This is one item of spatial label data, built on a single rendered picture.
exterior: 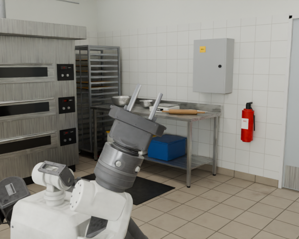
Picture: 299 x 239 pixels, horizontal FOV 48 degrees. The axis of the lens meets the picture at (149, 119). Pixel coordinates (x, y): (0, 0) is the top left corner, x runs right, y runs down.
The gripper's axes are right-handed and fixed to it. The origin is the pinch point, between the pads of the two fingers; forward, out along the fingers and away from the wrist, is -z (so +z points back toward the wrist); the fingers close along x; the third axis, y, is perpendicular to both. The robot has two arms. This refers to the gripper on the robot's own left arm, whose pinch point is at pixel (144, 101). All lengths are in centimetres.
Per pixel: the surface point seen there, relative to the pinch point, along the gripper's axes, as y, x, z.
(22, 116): 337, 138, 69
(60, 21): 484, 189, -75
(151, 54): 464, 30, -80
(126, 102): 437, 37, 5
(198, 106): 407, -62, -28
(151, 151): 397, -26, 55
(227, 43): 357, -59, -112
